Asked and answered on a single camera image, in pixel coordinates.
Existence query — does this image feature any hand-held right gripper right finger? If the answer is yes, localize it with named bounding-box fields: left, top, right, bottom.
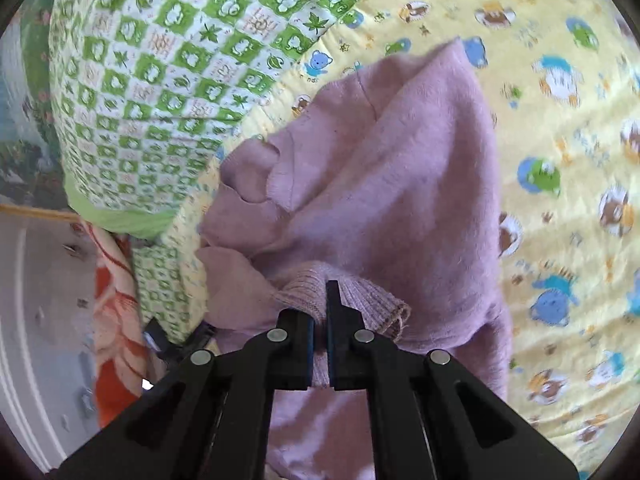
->
left=325, top=280, right=581, bottom=480

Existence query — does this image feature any yellow bear print blanket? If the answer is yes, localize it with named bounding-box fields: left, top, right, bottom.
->
left=165, top=0, right=640, bottom=480

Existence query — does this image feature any gold framed wall painting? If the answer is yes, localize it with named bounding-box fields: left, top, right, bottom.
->
left=0, top=0, right=81, bottom=223

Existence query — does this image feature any large green checked pillow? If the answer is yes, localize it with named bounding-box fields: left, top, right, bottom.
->
left=47, top=0, right=406, bottom=238

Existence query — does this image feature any purple knit sweater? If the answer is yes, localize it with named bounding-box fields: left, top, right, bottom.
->
left=196, top=37, right=513, bottom=480

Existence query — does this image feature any small green checked pillow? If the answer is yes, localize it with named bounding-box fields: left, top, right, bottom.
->
left=131, top=237, right=208, bottom=346

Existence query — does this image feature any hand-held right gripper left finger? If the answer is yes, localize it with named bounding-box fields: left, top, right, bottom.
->
left=52, top=307, right=317, bottom=480

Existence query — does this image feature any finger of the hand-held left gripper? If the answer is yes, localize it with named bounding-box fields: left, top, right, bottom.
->
left=186, top=322, right=219, bottom=357
left=142, top=317, right=175, bottom=359

